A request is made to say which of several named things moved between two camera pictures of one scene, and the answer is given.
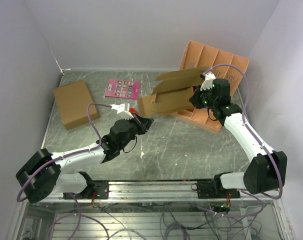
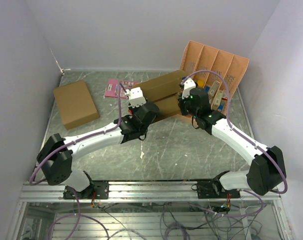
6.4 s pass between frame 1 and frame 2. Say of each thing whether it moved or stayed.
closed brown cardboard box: stayed
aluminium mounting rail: stayed
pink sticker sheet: stayed
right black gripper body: moved
